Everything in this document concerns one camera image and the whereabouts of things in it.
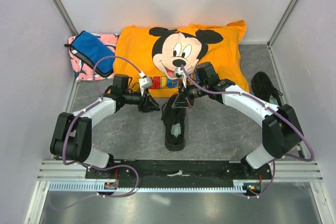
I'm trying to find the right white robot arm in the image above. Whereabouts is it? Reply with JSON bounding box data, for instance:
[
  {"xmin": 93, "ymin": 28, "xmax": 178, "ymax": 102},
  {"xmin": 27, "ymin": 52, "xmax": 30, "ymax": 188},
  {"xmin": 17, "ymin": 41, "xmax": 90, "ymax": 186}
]
[{"xmin": 172, "ymin": 62, "xmax": 303, "ymax": 179}]

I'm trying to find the aluminium rail at right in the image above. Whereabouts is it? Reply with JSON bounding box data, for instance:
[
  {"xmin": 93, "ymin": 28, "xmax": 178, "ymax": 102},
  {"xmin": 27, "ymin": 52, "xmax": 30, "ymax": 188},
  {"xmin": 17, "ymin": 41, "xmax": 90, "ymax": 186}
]
[{"xmin": 275, "ymin": 161, "xmax": 323, "ymax": 183}]

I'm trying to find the blue cloth pouch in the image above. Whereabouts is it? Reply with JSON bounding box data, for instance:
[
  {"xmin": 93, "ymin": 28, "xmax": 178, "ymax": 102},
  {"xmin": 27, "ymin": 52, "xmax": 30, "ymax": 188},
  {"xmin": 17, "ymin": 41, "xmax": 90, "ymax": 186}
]
[{"xmin": 64, "ymin": 30, "xmax": 116, "ymax": 78}]

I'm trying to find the left aluminium frame post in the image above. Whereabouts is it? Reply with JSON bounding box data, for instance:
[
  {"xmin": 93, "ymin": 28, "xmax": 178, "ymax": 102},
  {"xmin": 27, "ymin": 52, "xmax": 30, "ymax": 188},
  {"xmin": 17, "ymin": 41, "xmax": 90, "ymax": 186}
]
[{"xmin": 52, "ymin": 0, "xmax": 79, "ymax": 36}]

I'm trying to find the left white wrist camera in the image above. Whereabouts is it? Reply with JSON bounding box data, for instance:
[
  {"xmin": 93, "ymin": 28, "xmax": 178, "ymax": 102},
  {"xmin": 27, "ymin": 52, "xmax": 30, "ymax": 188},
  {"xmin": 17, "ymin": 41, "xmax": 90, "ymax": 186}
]
[{"xmin": 139, "ymin": 71, "xmax": 152, "ymax": 95}]

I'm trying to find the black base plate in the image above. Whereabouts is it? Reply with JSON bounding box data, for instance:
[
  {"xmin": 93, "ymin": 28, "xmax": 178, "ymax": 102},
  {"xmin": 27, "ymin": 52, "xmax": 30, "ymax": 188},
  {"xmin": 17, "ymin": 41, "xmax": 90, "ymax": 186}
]
[{"xmin": 85, "ymin": 159, "xmax": 272, "ymax": 189}]

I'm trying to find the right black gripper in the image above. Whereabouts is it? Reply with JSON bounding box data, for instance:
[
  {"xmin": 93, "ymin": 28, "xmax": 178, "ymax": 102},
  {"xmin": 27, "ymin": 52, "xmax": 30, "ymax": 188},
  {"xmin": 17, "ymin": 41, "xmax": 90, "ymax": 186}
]
[{"xmin": 172, "ymin": 79, "xmax": 208, "ymax": 108}]

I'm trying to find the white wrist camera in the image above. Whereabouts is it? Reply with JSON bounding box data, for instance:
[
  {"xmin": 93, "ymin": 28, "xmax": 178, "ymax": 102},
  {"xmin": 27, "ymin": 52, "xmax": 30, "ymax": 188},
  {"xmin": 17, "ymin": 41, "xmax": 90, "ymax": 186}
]
[
  {"xmin": 139, "ymin": 71, "xmax": 152, "ymax": 95},
  {"xmin": 173, "ymin": 67, "xmax": 188, "ymax": 88}
]

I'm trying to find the right aluminium frame post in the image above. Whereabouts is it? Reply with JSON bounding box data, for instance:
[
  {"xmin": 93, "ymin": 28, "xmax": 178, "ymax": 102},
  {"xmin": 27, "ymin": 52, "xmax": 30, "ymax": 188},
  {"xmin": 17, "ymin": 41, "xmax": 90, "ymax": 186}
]
[{"xmin": 267, "ymin": 0, "xmax": 300, "ymax": 48}]

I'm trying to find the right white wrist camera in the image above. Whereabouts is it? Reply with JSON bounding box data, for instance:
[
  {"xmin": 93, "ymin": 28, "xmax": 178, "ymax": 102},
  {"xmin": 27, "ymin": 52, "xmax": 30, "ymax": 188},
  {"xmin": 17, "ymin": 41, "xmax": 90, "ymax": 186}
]
[{"xmin": 173, "ymin": 67, "xmax": 188, "ymax": 88}]

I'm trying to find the aluminium frame post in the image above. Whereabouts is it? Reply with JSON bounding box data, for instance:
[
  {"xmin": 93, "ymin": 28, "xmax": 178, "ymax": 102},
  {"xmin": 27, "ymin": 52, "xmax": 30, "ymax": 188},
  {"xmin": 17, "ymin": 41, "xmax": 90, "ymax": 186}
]
[
  {"xmin": 52, "ymin": 0, "xmax": 79, "ymax": 36},
  {"xmin": 267, "ymin": 0, "xmax": 300, "ymax": 48}
]

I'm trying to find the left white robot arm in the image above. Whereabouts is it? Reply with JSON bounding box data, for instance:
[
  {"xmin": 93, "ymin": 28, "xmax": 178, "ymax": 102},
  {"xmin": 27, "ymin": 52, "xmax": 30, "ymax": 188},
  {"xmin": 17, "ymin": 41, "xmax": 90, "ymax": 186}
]
[{"xmin": 50, "ymin": 73, "xmax": 160, "ymax": 178}]

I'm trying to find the aluminium rail at left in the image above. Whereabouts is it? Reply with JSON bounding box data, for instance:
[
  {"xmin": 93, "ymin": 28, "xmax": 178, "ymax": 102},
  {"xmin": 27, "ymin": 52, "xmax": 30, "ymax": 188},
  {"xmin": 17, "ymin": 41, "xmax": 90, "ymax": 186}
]
[{"xmin": 37, "ymin": 161, "xmax": 86, "ymax": 181}]

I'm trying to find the black shoelace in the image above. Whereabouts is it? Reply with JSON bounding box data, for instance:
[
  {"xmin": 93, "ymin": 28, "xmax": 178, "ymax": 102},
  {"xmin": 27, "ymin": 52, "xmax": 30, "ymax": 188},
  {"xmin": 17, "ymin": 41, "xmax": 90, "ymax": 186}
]
[{"xmin": 161, "ymin": 102, "xmax": 167, "ymax": 121}]

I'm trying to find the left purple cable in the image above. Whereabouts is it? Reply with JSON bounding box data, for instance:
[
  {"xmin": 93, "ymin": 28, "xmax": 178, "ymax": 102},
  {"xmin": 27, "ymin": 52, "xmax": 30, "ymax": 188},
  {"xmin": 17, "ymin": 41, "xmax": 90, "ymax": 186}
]
[{"xmin": 47, "ymin": 56, "xmax": 145, "ymax": 210}]

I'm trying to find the black shoe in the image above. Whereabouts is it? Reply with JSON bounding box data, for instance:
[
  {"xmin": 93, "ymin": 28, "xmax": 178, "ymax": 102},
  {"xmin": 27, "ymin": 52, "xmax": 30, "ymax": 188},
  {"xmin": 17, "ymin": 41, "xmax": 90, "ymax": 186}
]
[
  {"xmin": 163, "ymin": 96, "xmax": 186, "ymax": 151},
  {"xmin": 251, "ymin": 71, "xmax": 283, "ymax": 106}
]

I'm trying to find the aluminium rail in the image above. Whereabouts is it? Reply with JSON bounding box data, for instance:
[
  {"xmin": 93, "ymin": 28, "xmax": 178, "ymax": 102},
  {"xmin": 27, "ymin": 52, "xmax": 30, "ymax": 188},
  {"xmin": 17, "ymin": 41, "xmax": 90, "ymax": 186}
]
[
  {"xmin": 37, "ymin": 161, "xmax": 86, "ymax": 181},
  {"xmin": 275, "ymin": 161, "xmax": 323, "ymax": 183}
]

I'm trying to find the orange Mickey Mouse pillow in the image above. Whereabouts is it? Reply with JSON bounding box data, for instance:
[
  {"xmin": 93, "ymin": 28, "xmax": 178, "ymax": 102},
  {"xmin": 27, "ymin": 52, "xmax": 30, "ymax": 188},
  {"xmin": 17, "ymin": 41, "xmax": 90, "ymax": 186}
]
[{"xmin": 113, "ymin": 20, "xmax": 249, "ymax": 98}]

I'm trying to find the pink patterned cloth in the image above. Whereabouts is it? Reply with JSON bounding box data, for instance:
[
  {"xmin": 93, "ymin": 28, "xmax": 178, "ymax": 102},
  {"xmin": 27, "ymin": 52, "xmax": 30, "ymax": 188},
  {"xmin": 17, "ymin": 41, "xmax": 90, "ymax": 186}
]
[{"xmin": 67, "ymin": 33, "xmax": 120, "ymax": 82}]

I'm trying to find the slotted grey cable duct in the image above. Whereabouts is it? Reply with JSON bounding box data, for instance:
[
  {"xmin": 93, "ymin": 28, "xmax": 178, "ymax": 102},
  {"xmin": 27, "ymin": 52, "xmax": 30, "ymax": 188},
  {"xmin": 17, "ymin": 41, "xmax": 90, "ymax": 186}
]
[{"xmin": 48, "ymin": 181, "xmax": 261, "ymax": 193}]

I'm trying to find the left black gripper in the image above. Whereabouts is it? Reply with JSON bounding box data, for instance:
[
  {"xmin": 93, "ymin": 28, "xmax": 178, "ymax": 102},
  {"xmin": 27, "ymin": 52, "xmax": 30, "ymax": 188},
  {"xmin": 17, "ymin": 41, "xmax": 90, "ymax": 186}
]
[{"xmin": 122, "ymin": 87, "xmax": 160, "ymax": 113}]

